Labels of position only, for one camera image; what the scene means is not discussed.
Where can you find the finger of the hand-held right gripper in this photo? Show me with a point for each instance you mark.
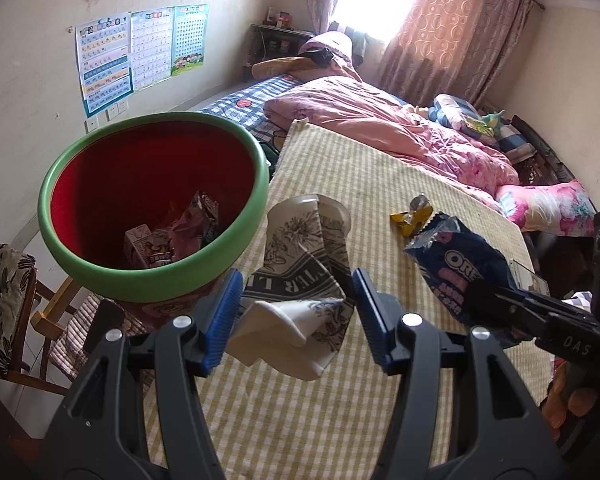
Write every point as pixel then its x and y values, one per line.
pixel 510 310

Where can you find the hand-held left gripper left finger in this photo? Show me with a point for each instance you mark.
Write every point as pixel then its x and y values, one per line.
pixel 222 320

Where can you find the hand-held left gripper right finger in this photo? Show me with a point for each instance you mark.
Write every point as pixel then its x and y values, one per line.
pixel 375 320

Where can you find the blue cookie packet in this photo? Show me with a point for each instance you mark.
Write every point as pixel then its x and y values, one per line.
pixel 445 265

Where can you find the printed paper cup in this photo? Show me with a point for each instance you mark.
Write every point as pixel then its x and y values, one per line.
pixel 300 260

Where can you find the pink snack bag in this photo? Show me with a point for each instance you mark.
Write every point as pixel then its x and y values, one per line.
pixel 195 225

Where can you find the small printed drink carton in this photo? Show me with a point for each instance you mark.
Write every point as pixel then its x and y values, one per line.
pixel 147 247

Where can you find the green rimmed red bin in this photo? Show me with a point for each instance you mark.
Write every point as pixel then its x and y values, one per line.
pixel 130 170

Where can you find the person's right hand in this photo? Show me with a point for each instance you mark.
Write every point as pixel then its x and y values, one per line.
pixel 577 400

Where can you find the pink floral pillow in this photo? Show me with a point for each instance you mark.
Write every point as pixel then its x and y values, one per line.
pixel 550 207

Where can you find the yellow candy wrapper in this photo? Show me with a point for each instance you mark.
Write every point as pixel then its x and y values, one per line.
pixel 412 215

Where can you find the striped seat cushion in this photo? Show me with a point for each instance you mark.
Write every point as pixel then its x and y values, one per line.
pixel 75 340

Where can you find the dark wooden headboard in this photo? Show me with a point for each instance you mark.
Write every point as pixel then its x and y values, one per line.
pixel 542 152

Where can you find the dark green cloth item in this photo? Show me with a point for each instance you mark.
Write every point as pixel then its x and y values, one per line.
pixel 271 160

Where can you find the wooden chair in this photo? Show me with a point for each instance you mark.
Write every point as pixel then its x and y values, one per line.
pixel 40 325

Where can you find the green plush toy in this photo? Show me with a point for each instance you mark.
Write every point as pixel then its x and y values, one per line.
pixel 485 122

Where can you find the pink quilt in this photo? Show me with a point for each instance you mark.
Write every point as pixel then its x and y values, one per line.
pixel 380 115

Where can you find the blue patterned pillow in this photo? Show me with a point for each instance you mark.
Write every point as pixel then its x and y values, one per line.
pixel 452 110

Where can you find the blue plaid bed sheet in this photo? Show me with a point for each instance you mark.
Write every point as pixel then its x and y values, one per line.
pixel 250 102

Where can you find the floral chair cushion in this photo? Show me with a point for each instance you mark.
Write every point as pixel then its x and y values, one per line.
pixel 2 300

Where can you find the dark wooden nightstand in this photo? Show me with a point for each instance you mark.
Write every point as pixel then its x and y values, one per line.
pixel 275 40

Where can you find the patterned pink curtain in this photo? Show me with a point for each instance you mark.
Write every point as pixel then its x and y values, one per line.
pixel 450 25

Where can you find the white wall socket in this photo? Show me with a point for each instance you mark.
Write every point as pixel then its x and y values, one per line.
pixel 117 108
pixel 91 124

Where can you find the white chart wall poster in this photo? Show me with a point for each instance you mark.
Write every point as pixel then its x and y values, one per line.
pixel 152 50

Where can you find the blue bordered wall poster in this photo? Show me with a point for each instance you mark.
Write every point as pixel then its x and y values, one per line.
pixel 105 65

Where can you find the green bordered wall poster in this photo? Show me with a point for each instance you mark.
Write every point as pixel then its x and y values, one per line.
pixel 190 40

